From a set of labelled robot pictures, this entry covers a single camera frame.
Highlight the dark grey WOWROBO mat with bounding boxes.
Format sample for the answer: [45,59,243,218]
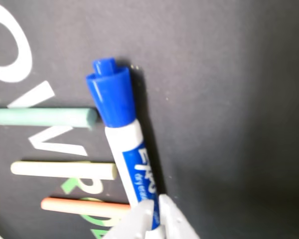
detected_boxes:
[0,0,299,239]

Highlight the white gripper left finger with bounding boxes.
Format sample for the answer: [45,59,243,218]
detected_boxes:
[103,200,156,239]

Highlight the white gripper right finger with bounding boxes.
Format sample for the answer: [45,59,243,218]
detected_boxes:
[158,194,200,239]

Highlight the blue Expo dry-erase marker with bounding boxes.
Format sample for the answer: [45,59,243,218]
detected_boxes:
[85,58,165,232]

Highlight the yellow chalk stick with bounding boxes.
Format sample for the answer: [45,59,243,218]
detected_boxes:
[10,161,118,180]

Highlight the green chalk stick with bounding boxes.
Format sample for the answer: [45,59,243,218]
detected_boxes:
[0,107,98,129]

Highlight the orange chalk stick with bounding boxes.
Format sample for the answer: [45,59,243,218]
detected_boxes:
[41,197,132,215]

